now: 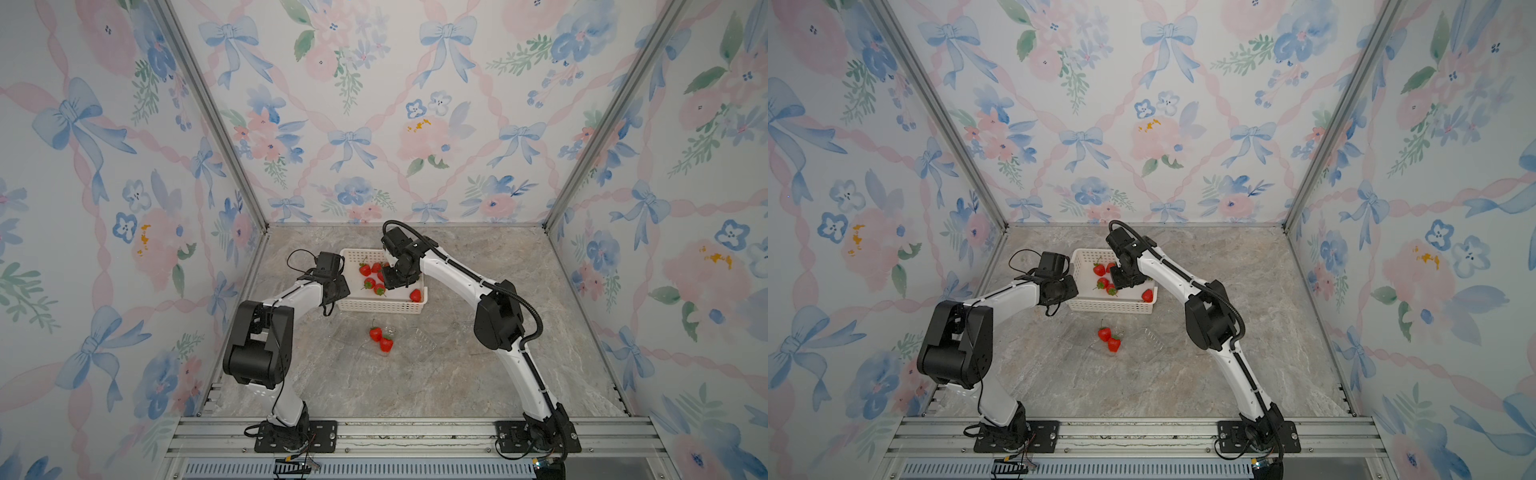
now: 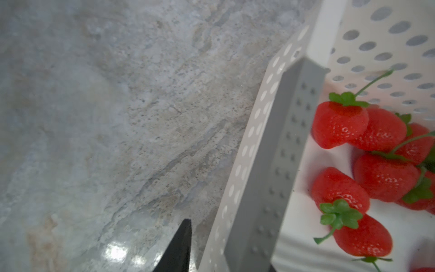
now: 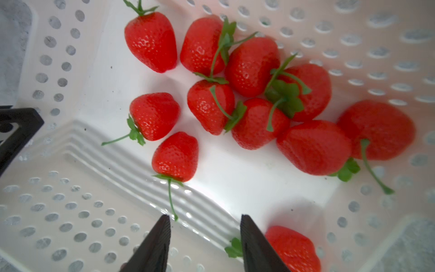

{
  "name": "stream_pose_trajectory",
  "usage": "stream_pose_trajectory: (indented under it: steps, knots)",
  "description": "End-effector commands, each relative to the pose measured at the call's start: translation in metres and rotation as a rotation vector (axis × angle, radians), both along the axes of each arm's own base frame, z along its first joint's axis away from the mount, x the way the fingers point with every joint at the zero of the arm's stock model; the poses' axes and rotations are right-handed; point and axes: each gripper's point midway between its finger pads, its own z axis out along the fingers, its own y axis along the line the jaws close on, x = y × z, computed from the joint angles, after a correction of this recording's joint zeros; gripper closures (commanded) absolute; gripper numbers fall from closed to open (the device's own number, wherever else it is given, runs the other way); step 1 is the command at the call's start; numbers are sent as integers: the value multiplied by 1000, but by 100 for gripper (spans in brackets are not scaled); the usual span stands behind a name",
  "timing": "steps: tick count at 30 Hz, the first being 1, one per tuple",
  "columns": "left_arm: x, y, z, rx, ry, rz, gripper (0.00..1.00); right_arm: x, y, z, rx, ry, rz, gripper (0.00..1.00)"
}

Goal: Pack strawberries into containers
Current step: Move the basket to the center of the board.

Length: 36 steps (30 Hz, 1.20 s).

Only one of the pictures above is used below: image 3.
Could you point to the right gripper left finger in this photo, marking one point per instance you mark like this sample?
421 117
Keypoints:
152 254

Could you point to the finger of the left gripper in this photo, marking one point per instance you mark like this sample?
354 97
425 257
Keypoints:
29 122

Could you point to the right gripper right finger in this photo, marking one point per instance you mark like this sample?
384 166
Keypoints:
258 254

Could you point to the strawberry front with stem down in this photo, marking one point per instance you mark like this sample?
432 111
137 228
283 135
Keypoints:
176 161

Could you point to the strawberry middle left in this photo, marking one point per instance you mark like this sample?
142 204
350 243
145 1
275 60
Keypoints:
151 117

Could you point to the strawberry right of cluster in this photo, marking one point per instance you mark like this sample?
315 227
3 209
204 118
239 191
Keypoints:
319 148

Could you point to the strawberry centre cluster right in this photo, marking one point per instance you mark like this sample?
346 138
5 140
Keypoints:
260 124

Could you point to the strawberry with upright stem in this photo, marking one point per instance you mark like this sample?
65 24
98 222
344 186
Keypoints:
151 39

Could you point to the strawberry row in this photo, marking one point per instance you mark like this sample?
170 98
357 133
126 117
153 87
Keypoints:
200 44
301 92
250 64

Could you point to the strawberry far right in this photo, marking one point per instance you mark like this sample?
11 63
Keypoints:
378 131

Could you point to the strawberry lone near wall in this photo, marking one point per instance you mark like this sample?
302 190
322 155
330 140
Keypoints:
295 250

